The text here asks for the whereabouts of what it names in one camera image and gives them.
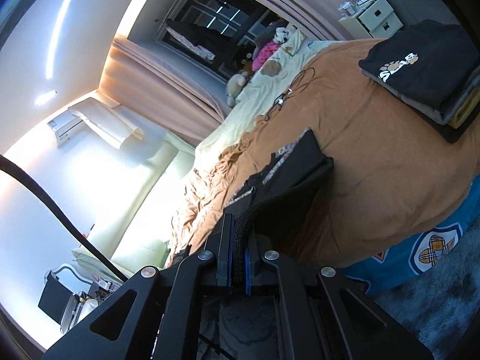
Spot black knit garment floral trim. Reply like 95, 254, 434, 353
224, 128, 334, 267

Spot stack of folded clothes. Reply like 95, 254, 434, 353
359, 19, 479, 143

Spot cream padded headboard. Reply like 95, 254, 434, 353
86, 132, 194, 276

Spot black monitor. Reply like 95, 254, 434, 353
38, 271, 73, 324

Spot orange-brown blanket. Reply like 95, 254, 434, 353
170, 40, 479, 267

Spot hanging cream garment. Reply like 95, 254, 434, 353
68, 97, 144, 150

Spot cream plush toy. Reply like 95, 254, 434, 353
225, 72, 248, 108

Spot pink curtain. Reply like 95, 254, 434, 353
97, 0, 349, 144

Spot pink plush toy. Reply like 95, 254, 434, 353
252, 41, 280, 72

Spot cream bed sheet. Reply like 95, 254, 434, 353
193, 30, 333, 170

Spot hanging floral garment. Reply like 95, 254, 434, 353
164, 25, 217, 62

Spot white drawer nightstand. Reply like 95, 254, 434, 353
338, 0, 404, 39

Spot black cable on bed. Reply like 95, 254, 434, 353
262, 67, 316, 123

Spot wall air conditioner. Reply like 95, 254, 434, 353
47, 111, 83, 147

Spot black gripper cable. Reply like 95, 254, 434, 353
0, 154, 130, 284

